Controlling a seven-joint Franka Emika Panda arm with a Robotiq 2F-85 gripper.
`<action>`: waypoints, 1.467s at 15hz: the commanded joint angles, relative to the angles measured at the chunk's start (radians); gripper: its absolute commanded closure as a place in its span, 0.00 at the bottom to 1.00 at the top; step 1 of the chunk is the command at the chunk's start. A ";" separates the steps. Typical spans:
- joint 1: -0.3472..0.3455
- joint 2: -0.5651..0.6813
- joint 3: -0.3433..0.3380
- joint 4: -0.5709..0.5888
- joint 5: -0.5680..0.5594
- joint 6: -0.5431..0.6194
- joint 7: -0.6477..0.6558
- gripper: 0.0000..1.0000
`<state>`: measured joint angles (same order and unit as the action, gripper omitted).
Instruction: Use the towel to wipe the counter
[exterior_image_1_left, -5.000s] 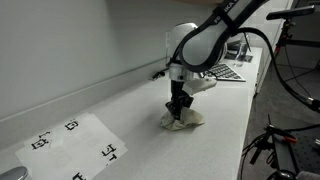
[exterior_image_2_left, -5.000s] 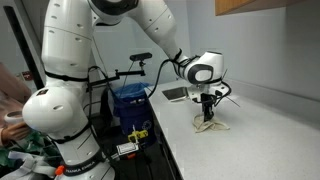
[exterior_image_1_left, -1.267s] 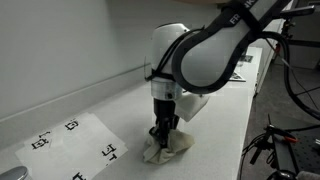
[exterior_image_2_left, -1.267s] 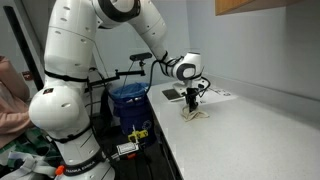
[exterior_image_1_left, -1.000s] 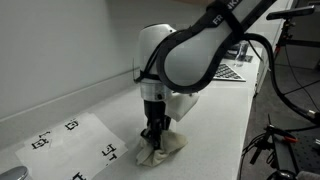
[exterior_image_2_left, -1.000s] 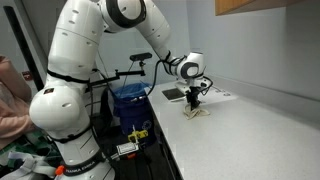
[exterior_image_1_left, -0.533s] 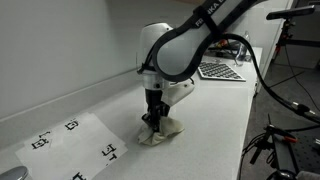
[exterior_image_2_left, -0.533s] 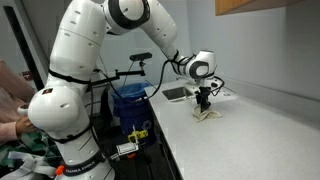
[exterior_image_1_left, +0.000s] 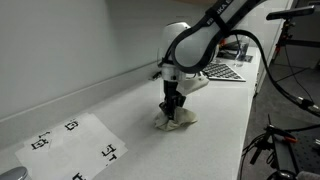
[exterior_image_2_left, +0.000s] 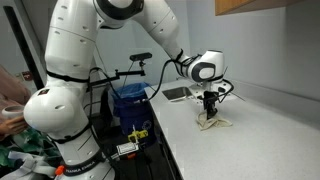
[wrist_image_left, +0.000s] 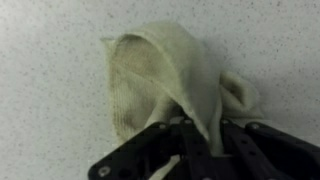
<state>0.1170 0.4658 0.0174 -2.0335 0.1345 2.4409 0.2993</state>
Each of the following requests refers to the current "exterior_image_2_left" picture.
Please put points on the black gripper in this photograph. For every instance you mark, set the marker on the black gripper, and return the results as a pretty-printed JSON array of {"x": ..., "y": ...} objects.
[{"x": 210, "y": 100}]

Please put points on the cream cloth towel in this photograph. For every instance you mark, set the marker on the cream cloth towel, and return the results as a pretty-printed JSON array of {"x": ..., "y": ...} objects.
[{"x": 215, "y": 121}]

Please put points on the white handheld controller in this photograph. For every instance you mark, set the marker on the white handheld controller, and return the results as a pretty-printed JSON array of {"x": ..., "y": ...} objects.
[{"x": 12, "y": 111}]

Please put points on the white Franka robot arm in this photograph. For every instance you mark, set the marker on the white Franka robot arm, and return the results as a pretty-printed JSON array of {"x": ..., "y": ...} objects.
[{"x": 66, "y": 66}]

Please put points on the pink sleeved forearm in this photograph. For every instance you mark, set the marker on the pink sleeved forearm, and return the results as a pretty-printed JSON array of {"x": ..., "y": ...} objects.
[{"x": 10, "y": 86}]

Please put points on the person's hand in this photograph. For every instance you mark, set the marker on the person's hand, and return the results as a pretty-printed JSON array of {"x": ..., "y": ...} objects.
[{"x": 13, "y": 126}]

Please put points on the white paper marker sheet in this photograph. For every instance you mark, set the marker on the white paper marker sheet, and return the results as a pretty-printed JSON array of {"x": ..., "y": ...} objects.
[{"x": 230, "y": 96}]

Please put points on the steel sink basin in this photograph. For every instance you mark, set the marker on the steel sink basin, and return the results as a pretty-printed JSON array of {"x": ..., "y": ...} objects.
[{"x": 176, "y": 93}]

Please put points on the yellow clamp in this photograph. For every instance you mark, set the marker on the yellow clamp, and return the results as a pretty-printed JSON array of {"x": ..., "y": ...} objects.
[{"x": 137, "y": 135}]

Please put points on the blue trash bin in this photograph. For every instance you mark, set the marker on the blue trash bin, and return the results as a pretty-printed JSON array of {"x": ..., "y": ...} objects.
[{"x": 133, "y": 110}]

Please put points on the white label tag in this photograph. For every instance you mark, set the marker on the white label tag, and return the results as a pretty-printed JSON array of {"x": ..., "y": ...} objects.
[{"x": 127, "y": 148}]

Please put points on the orange round knob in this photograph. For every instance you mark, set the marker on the orange round knob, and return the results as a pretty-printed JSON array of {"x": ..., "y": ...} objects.
[{"x": 59, "y": 170}]

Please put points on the green patterned cloth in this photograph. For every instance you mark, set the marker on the green patterned cloth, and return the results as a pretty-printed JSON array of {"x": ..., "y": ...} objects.
[{"x": 33, "y": 143}]

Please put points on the black stereo camera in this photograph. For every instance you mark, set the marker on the black stereo camera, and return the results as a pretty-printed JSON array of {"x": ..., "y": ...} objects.
[{"x": 140, "y": 56}]

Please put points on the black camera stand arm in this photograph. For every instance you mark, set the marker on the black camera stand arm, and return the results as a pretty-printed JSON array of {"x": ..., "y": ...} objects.
[{"x": 120, "y": 75}]

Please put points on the wooden wall cabinet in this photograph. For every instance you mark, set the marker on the wooden wall cabinet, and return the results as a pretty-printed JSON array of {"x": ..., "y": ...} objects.
[{"x": 240, "y": 6}]

